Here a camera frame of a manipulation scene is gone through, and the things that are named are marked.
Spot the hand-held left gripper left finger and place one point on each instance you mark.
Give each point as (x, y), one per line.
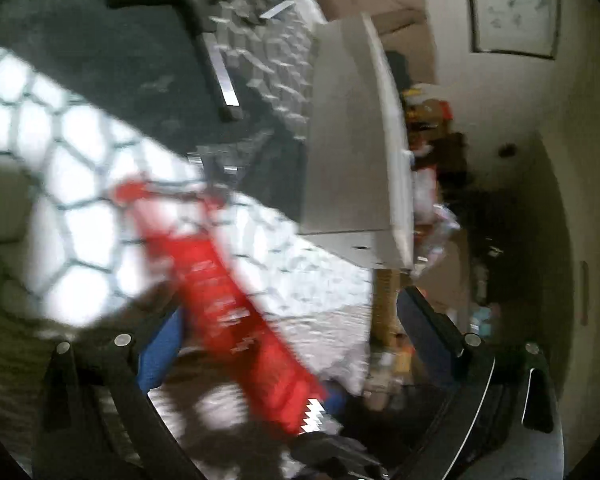
(157, 355)

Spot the pile of colourful clutter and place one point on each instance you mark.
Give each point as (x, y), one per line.
(430, 125)

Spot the black angled metal tool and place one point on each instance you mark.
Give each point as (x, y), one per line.
(200, 35)

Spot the framed wall picture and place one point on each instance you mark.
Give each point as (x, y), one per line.
(515, 5)

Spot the white wooden box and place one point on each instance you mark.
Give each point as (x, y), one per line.
(345, 135)

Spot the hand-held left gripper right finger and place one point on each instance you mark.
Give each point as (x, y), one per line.
(425, 335)

